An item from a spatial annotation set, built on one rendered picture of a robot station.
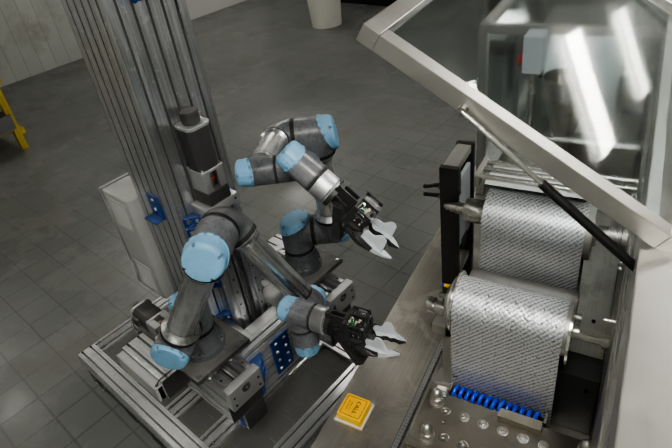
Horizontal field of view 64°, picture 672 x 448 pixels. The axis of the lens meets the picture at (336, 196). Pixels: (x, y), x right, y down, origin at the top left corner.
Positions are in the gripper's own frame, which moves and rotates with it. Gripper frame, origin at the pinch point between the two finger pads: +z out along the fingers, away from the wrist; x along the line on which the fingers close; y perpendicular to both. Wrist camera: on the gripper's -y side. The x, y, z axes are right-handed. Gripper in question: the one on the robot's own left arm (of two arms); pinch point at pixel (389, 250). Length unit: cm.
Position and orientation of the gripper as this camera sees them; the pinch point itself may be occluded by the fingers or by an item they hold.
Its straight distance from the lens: 133.4
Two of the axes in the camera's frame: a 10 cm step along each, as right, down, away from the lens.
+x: 4.7, -5.3, 7.1
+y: 4.7, -5.3, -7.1
